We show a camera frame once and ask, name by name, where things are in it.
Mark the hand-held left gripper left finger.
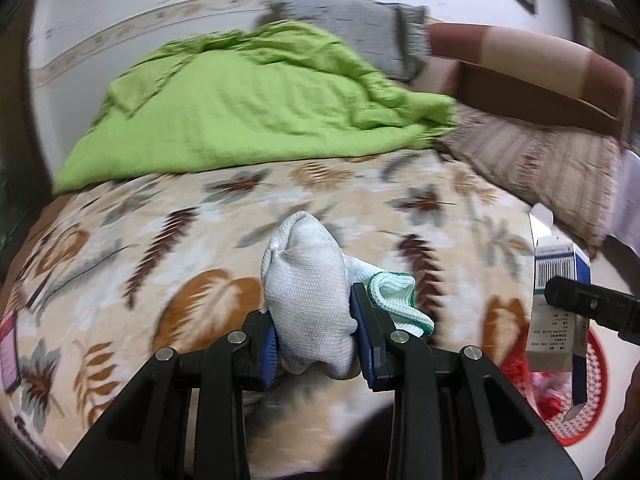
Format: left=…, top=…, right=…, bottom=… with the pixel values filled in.
left=57, top=311, right=278, bottom=480

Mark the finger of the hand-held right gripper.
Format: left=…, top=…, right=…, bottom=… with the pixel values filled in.
left=544, top=276, right=640, bottom=346

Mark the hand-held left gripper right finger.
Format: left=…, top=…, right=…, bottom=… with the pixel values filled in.
left=350, top=284, right=581, bottom=480

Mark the blue and white medicine box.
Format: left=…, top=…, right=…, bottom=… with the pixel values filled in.
left=525, top=204, right=594, bottom=422

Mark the white sock with green trim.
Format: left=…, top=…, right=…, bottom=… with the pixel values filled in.
left=261, top=211, right=435, bottom=380

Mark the red plastic basket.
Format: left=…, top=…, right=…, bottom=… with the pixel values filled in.
left=500, top=329, right=612, bottom=449

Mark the white cloth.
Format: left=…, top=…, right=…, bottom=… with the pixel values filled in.
left=609, top=150, right=640, bottom=253

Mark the person's dark trouser leg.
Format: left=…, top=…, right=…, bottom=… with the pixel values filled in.
left=604, top=360, right=640, bottom=467

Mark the brown striped pillow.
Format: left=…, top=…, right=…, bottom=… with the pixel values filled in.
left=440, top=107, right=626, bottom=256

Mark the leaf print blanket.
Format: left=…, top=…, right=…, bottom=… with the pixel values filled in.
left=0, top=150, right=601, bottom=480

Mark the green quilt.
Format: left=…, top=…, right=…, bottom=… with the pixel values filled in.
left=52, top=20, right=458, bottom=195

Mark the smartphone with pink screen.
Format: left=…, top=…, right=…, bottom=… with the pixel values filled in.
left=0, top=310, right=22, bottom=394

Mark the brown and tan padded headboard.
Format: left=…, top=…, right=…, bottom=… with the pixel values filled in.
left=427, top=22, right=636, bottom=138

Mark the grey quilted pillow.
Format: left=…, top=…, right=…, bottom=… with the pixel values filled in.
left=255, top=0, right=432, bottom=81

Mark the wooden door with glass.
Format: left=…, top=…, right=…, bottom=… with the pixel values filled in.
left=0, top=0, right=56, bottom=241

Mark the dark wooden window frame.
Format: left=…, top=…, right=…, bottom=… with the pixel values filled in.
left=562, top=0, right=640, bottom=68

